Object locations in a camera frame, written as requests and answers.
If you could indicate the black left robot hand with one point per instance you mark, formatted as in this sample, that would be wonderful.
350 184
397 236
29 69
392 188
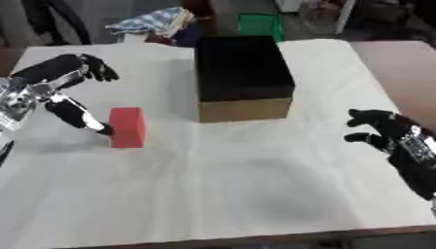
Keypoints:
54 69

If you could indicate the red rectangular block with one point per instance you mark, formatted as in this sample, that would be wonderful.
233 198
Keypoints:
128 127

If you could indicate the pile of patterned cloths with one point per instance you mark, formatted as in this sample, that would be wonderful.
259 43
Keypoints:
156 24

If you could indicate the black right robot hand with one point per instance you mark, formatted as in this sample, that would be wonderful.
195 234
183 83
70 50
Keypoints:
406 146

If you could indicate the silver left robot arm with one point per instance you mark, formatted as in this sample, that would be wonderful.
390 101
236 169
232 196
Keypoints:
12 103

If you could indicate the black tripod legs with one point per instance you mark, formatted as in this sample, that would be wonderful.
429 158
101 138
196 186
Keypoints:
57 19

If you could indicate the green plastic crate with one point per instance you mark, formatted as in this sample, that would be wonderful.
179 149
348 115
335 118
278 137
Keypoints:
260 25

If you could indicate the cardboard box with black inside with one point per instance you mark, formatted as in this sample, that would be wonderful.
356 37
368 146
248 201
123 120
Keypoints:
243 78

